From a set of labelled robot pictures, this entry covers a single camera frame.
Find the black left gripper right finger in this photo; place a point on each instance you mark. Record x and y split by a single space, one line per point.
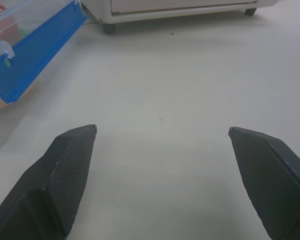
270 180

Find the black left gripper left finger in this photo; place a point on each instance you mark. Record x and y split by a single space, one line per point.
57 180

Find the clear blue-rimmed storage box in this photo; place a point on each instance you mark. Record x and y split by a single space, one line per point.
27 55

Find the green object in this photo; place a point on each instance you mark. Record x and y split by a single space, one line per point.
25 32

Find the red object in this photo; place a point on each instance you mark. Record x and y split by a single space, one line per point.
7 28

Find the white appliance with black feet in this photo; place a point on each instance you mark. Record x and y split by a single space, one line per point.
180 11

